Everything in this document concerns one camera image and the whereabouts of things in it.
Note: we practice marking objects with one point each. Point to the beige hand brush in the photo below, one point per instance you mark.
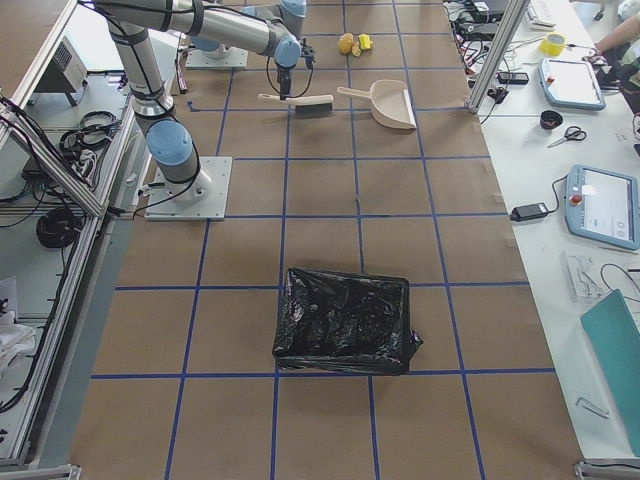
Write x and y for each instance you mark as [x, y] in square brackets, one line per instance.
[306, 105]

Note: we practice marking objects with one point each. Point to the black power adapter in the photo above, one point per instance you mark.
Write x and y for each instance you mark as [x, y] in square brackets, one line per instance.
[529, 212]

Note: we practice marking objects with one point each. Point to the beige plastic dustpan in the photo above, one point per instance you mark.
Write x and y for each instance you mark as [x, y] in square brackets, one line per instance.
[390, 103]

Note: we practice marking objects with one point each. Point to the brown crumpled wrapper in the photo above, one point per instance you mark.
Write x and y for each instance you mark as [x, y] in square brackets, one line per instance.
[345, 43]

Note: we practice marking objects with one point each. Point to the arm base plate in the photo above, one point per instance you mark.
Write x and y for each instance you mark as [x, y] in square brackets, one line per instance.
[223, 58]
[205, 199]

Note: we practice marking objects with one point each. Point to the white crumpled cloth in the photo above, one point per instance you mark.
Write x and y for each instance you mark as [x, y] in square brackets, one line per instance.
[17, 340]

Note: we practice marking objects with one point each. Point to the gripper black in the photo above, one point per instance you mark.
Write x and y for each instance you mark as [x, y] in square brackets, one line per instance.
[285, 75]

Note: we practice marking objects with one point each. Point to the yellow tape roll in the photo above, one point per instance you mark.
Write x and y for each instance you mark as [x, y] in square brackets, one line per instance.
[553, 44]

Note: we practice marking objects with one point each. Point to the aluminium frame post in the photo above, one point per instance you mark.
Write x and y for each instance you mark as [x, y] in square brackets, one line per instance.
[512, 17]

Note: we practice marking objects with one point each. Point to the teal folder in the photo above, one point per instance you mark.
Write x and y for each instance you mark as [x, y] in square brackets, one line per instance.
[614, 338]

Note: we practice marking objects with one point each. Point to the hex key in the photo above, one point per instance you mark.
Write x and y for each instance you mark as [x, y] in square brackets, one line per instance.
[592, 407]

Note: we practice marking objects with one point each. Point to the yellow green sponge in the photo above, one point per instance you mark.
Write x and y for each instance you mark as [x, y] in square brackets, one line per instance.
[365, 42]

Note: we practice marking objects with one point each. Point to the scissors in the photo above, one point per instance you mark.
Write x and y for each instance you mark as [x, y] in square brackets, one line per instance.
[572, 133]

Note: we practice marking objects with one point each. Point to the blue teach pendant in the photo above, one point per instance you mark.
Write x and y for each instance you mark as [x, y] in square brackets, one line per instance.
[603, 206]
[570, 84]

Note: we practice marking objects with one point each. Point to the black round cup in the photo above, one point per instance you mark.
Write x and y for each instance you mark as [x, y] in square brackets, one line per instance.
[550, 119]

